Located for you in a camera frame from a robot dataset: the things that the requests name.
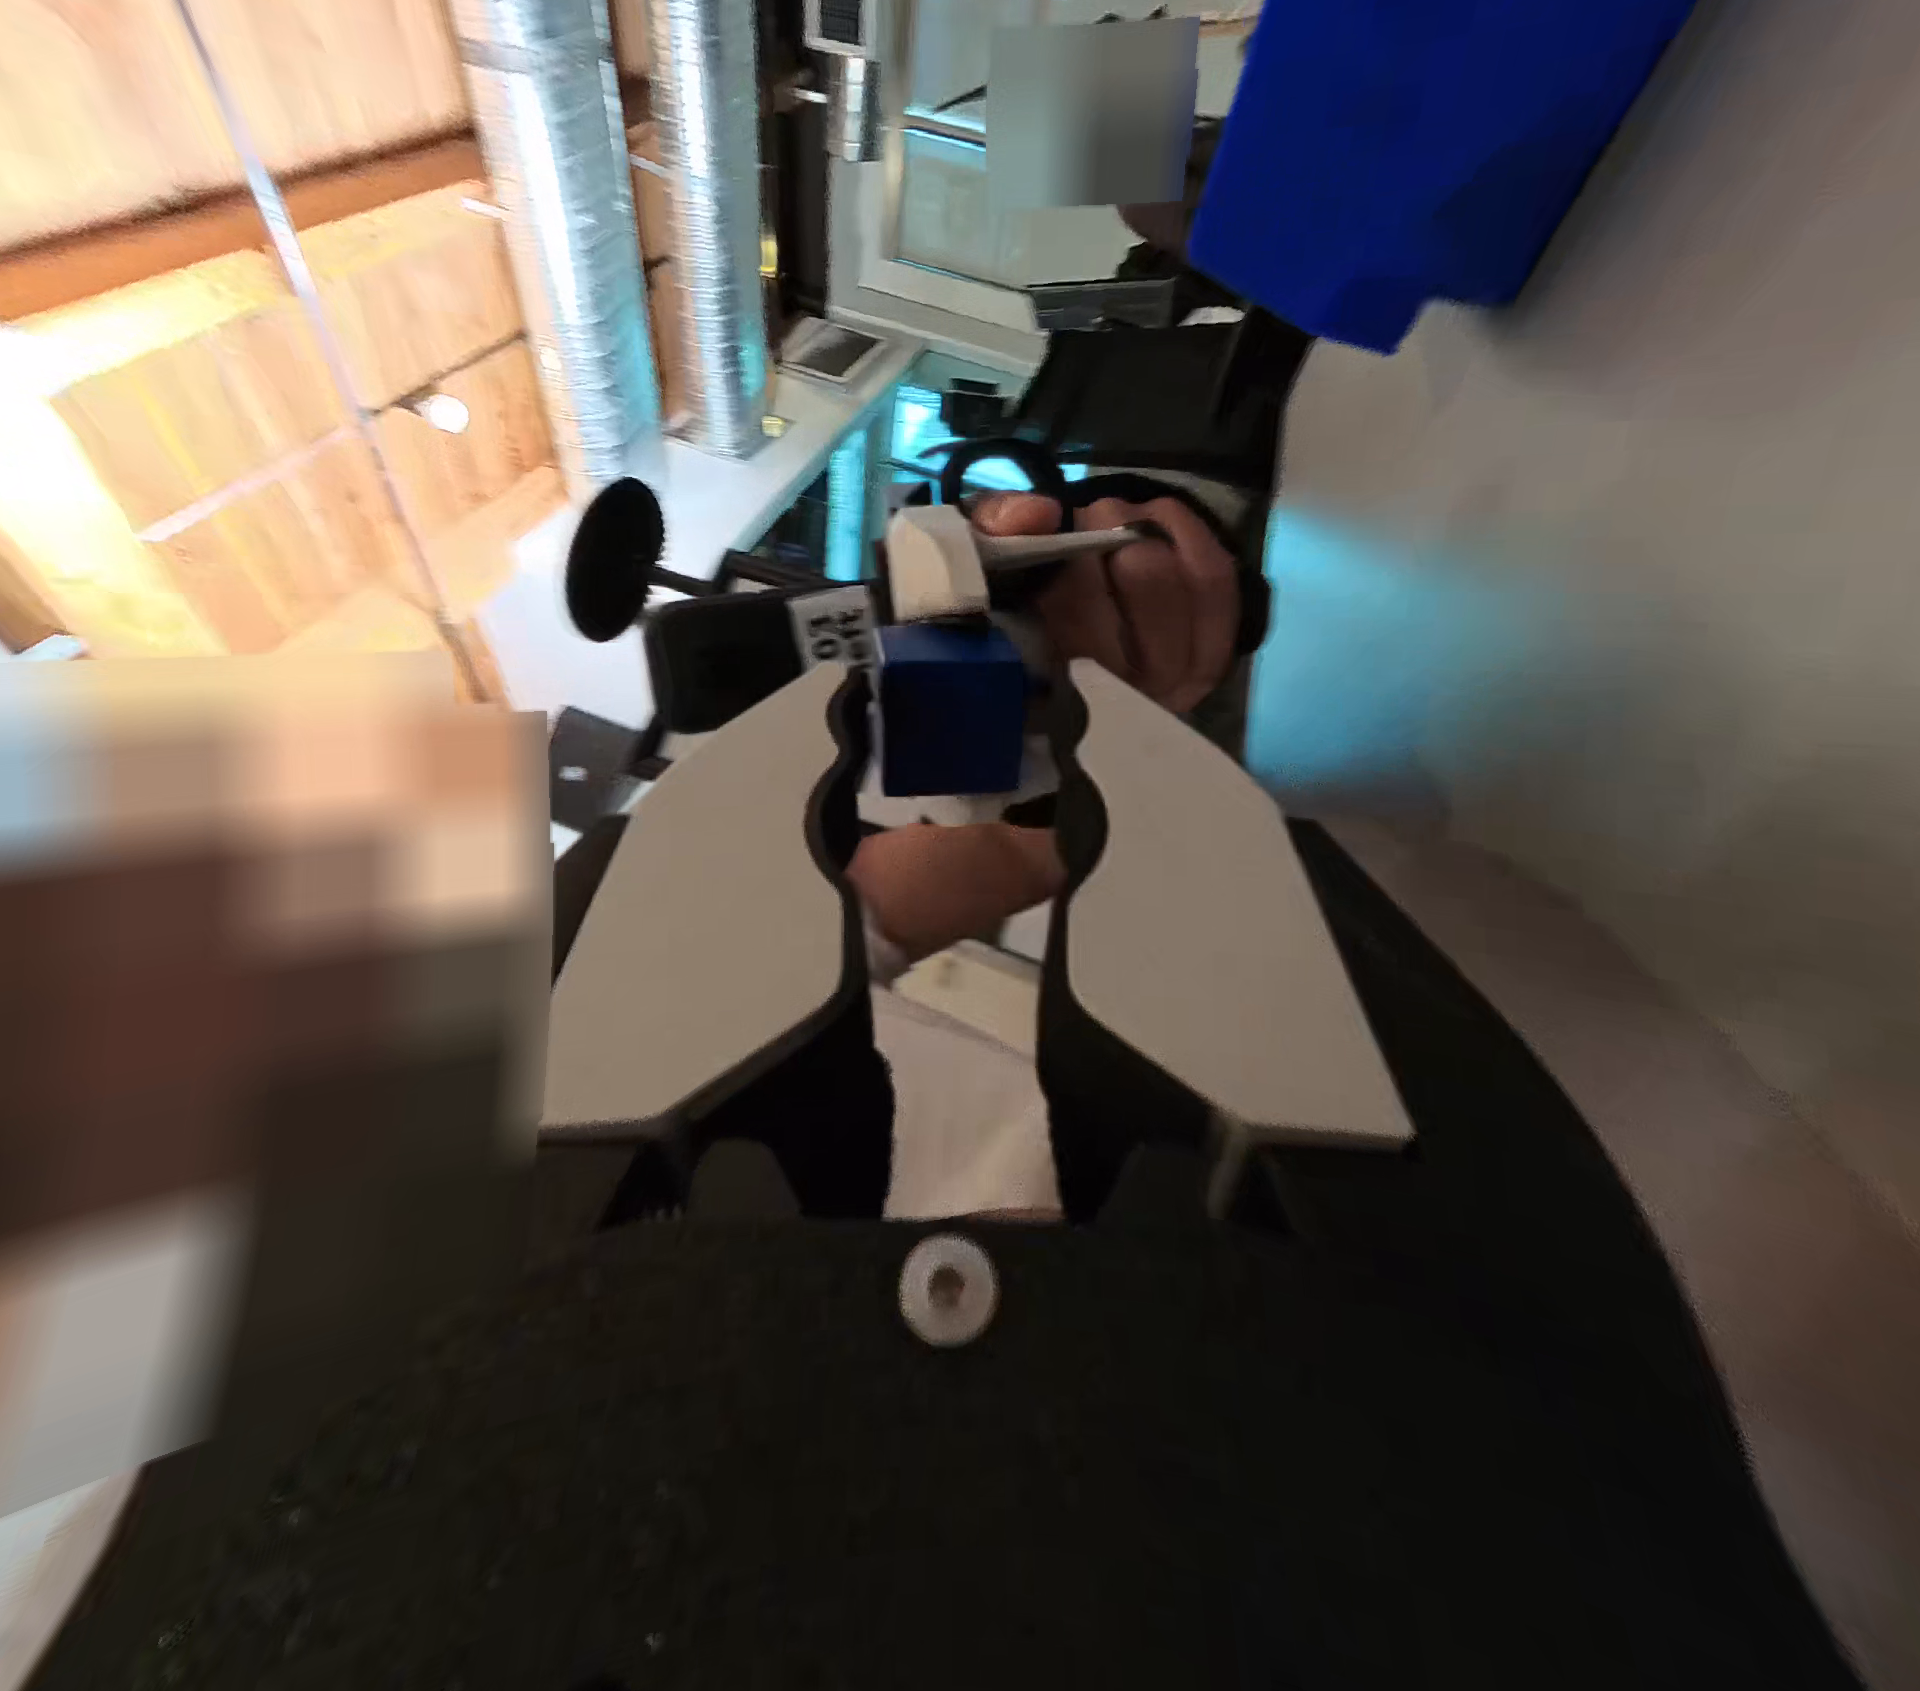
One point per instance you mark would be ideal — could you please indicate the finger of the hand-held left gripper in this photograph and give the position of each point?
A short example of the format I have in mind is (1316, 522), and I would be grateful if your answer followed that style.
(965, 807)
(942, 565)

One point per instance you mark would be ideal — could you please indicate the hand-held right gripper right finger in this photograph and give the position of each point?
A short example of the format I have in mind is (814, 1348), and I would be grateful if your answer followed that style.
(1214, 955)

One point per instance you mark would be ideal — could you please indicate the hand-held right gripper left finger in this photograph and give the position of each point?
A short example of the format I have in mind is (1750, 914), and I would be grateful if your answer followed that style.
(702, 940)

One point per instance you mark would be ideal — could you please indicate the blue cube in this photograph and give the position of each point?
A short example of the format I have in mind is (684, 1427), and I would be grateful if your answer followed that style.
(952, 708)

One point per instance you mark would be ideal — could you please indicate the blue plastic bin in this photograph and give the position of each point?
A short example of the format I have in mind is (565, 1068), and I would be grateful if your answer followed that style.
(1472, 43)

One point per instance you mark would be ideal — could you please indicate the person's left forearm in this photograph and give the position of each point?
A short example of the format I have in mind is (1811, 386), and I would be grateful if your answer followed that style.
(944, 880)

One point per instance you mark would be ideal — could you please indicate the black floor lamp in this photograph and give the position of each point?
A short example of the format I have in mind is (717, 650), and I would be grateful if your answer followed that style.
(613, 557)

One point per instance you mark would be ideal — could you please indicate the black box speaker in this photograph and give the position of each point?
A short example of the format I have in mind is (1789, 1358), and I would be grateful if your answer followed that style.
(595, 762)

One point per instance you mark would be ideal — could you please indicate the black office chair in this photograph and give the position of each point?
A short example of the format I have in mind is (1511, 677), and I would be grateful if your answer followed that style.
(1156, 373)

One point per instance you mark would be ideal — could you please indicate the ceiling light bulb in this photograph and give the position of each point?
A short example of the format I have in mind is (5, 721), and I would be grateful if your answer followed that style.
(442, 417)

